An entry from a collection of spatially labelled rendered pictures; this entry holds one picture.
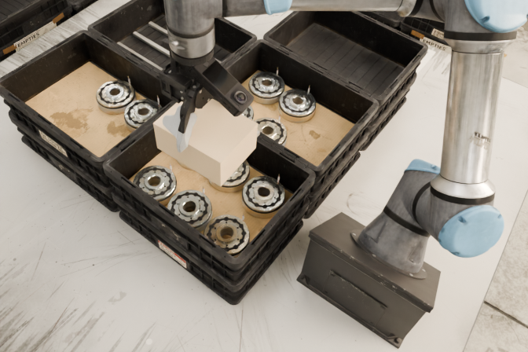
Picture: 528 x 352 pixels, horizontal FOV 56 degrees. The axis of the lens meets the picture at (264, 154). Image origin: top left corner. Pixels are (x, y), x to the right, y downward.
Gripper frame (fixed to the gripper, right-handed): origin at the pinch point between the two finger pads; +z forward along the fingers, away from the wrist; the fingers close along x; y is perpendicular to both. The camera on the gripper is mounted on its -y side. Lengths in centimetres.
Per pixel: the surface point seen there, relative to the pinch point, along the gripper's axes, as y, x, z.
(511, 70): -47, -213, 111
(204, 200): 0.9, 0.9, 24.5
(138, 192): 10.6, 11.2, 17.4
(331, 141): -13.5, -35.6, 27.6
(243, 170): -1.3, -11.8, 24.5
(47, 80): 61, -5, 25
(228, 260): -14.7, 12.7, 17.6
